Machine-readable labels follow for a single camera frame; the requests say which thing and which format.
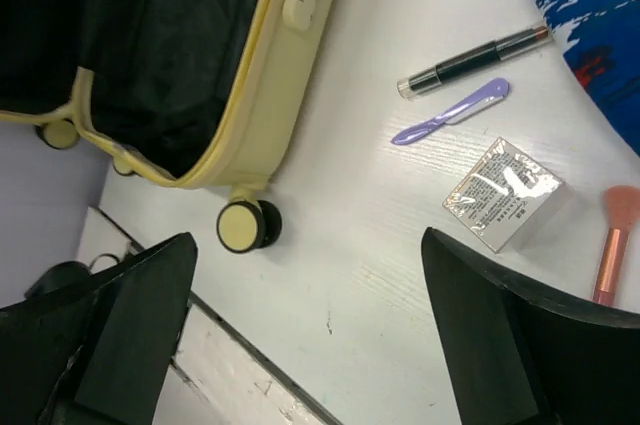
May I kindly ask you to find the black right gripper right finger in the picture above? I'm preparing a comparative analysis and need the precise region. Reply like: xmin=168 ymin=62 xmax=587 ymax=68
xmin=421 ymin=228 xmax=639 ymax=424

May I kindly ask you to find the silver cosmetic box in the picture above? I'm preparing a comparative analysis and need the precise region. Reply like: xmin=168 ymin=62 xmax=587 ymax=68
xmin=442 ymin=137 xmax=572 ymax=254

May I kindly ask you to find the yellow hard-shell suitcase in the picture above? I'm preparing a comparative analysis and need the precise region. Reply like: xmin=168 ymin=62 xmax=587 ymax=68
xmin=1 ymin=0 xmax=332 ymax=254

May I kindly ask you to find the black double-ended makeup stick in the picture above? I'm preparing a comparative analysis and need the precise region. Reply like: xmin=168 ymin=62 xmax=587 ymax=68
xmin=397 ymin=24 xmax=552 ymax=100

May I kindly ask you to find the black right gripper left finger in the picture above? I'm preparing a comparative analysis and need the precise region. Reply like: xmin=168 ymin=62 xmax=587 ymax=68
xmin=1 ymin=233 xmax=198 ymax=424

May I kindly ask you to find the blue patterned cloth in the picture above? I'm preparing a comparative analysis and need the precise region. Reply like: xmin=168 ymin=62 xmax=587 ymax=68
xmin=533 ymin=0 xmax=640 ymax=151

